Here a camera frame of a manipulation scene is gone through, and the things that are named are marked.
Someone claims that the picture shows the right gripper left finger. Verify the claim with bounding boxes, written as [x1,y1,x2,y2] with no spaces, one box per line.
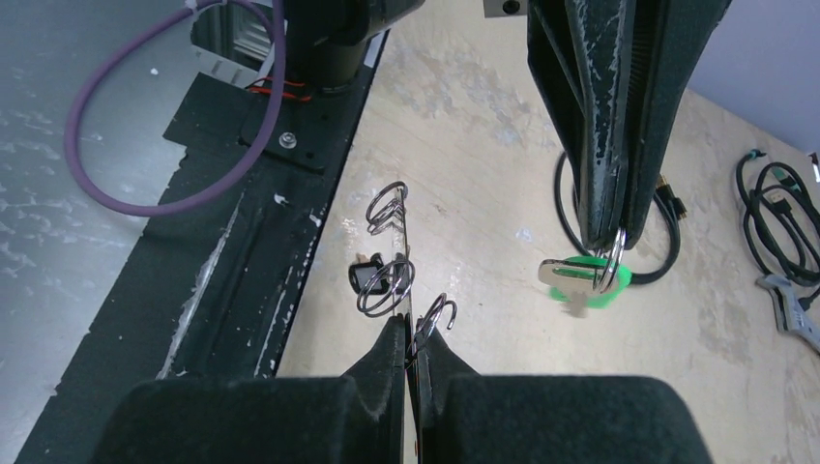
[90,316,406,463]

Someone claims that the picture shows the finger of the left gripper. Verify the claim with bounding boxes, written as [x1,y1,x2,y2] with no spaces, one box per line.
[621,0,730,249]
[527,1,634,250]

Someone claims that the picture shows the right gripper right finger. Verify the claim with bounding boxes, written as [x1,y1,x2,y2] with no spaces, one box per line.
[416,331,713,463]

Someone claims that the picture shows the black key tag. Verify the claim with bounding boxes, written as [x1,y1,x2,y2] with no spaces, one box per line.
[348,252,389,296]

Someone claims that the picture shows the small green key tag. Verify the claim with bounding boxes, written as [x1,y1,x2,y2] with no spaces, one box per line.
[538,228,633,317]

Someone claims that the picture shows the coiled black cable near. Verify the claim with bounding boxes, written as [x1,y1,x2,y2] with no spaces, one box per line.
[553,152,688,287]

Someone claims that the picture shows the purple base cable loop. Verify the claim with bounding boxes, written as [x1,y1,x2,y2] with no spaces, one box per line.
[62,0,287,219]

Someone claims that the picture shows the red handled adjustable wrench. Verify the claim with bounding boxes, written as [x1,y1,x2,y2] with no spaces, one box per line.
[756,275,819,354]

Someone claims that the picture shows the aluminium frame rail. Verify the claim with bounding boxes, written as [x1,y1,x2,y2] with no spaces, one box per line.
[190,4,275,88]

